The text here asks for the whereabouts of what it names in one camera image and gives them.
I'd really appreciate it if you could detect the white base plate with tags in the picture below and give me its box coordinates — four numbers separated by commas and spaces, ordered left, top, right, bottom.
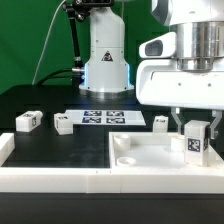
65, 110, 146, 126

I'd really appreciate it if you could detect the white U-shaped obstacle fence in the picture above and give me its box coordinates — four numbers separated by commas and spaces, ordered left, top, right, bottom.
0, 133, 224, 194

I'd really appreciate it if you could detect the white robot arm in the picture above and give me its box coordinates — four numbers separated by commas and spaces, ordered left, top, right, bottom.
83, 0, 224, 139

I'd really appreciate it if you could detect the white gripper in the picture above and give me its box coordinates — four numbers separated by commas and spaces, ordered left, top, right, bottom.
136, 59, 224, 139

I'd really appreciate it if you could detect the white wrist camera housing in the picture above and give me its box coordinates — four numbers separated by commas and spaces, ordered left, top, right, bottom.
139, 32, 177, 59

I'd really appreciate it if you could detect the white square tabletop panel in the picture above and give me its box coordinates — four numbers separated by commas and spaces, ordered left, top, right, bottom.
109, 131, 216, 170

